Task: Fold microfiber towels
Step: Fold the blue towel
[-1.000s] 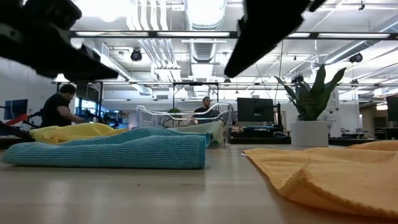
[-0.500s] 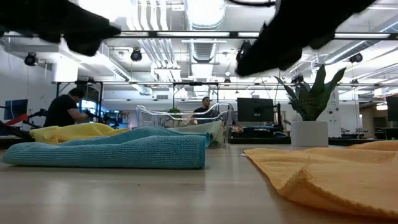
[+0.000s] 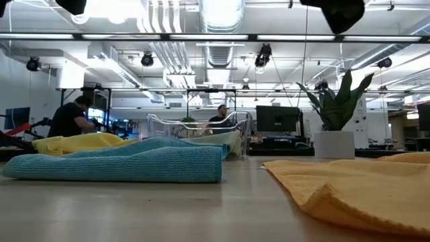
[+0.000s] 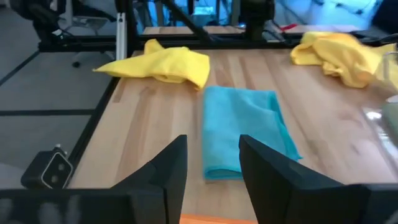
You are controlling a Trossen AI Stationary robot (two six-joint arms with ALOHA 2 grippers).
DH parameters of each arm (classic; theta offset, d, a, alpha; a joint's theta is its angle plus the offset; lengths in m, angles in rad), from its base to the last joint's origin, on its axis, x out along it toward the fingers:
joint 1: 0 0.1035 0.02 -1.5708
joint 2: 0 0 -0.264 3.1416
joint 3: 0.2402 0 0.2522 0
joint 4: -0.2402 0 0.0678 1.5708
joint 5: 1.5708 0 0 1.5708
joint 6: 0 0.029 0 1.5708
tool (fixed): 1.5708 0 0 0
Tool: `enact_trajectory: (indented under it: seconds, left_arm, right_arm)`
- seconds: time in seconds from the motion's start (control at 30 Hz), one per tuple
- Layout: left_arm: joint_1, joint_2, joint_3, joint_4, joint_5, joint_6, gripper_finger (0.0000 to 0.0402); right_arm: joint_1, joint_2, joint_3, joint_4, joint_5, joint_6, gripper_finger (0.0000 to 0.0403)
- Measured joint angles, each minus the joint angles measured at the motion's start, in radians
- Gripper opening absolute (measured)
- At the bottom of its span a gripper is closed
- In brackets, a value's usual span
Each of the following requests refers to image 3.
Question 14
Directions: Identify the orange microfiber towel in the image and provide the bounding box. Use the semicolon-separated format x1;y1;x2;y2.
261;151;430;238

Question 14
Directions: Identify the person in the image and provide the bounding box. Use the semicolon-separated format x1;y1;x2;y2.
46;95;97;138
204;104;236;135

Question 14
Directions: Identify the green microfiber towel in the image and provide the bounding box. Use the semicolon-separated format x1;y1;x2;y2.
181;130;243;161

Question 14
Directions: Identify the black ceiling spotlight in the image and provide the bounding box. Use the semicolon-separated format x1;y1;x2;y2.
140;51;155;67
376;56;393;69
26;56;42;73
254;42;273;68

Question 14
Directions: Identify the white machine cabinet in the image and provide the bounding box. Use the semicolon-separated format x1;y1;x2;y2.
349;93;370;150

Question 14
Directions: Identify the yellow microfiber towel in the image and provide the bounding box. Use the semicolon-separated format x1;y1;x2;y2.
32;132;140;157

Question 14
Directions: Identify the blue microfiber towel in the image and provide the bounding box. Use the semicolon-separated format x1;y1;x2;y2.
1;136;232;184

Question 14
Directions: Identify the red bar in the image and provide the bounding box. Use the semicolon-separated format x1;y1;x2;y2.
3;122;33;137

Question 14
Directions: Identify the black computer monitor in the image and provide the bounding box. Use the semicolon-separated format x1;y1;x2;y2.
3;106;31;130
255;105;302;133
416;103;430;132

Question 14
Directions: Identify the clear plastic bin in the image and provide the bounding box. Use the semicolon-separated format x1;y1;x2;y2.
146;110;253;161

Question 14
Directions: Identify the green snake plant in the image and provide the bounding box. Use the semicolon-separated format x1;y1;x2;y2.
295;69;375;132

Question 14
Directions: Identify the white plant pot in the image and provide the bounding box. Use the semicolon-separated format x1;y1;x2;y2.
312;130;356;160

